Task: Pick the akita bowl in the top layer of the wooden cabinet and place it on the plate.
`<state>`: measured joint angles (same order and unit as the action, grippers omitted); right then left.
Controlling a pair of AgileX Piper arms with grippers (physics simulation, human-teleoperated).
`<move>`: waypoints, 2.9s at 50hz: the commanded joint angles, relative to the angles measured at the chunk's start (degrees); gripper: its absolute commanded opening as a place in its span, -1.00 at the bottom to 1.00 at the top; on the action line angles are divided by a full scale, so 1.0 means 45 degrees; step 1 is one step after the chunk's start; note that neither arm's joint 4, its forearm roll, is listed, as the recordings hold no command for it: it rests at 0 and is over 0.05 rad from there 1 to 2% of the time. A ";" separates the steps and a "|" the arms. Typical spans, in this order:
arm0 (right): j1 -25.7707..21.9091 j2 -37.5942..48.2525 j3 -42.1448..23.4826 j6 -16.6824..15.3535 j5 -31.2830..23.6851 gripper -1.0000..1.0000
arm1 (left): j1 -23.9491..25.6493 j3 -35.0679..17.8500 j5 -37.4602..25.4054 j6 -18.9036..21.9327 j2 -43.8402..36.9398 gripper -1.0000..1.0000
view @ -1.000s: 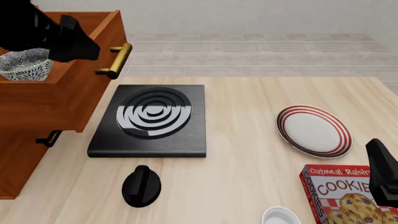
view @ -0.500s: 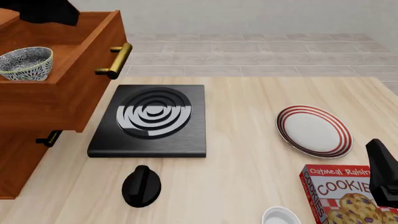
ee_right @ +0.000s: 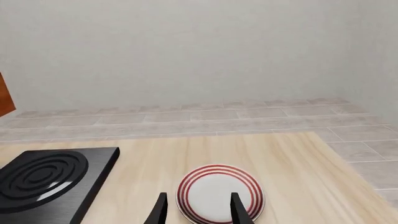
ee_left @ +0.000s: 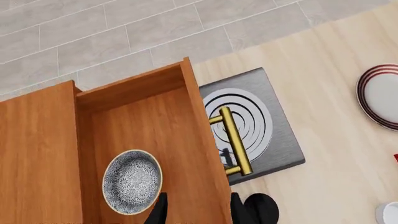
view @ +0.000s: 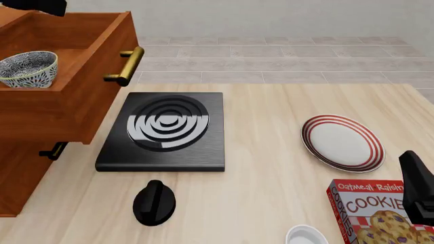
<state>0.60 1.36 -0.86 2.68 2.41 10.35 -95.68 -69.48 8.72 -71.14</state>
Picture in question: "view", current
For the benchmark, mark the black white patterned bowl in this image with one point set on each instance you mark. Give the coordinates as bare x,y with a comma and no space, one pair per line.
28,68

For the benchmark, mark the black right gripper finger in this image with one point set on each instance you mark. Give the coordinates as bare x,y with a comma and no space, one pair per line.
418,180

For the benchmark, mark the white plate with red rings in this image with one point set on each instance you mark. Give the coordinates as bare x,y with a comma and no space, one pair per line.
340,142

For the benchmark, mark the small white bowl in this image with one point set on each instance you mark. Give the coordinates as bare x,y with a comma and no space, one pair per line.
305,237

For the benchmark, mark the round black stove knob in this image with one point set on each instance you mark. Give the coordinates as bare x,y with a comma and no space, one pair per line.
154,203

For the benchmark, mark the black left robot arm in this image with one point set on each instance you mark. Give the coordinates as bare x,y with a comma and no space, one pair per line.
47,6

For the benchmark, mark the wooden cabinet drawer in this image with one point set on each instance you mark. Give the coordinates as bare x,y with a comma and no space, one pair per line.
51,117

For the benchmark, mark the flat black stove plate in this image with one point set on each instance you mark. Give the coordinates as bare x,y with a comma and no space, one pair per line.
190,152

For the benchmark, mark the red cookie box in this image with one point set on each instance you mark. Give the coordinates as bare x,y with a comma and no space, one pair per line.
369,203

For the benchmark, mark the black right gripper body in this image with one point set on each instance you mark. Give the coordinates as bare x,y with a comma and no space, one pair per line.
424,214

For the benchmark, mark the wooden cabinet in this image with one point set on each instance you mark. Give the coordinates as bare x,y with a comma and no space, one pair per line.
20,178

